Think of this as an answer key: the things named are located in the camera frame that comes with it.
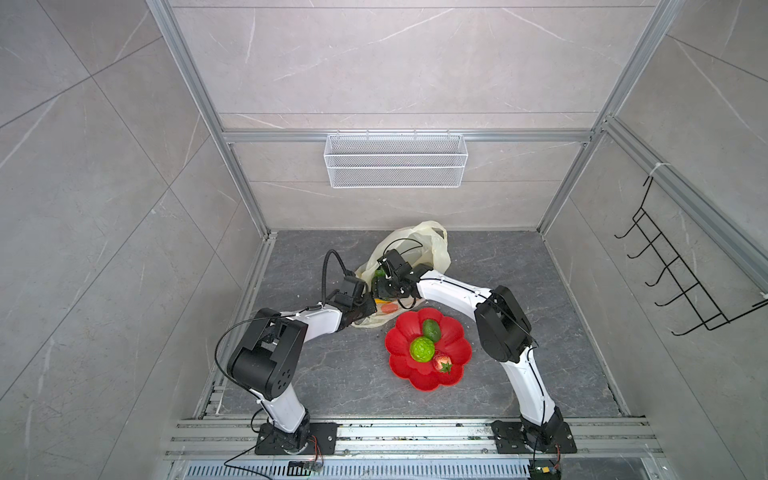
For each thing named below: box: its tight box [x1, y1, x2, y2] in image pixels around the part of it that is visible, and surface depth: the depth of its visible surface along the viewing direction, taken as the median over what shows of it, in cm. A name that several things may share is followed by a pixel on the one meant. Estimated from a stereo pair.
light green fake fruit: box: [410, 336, 435, 363], surface depth 85 cm
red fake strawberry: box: [433, 353, 453, 374], surface depth 83 cm
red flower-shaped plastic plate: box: [385, 308, 472, 392], surface depth 88 cm
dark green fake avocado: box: [422, 319, 441, 342], surface depth 90 cm
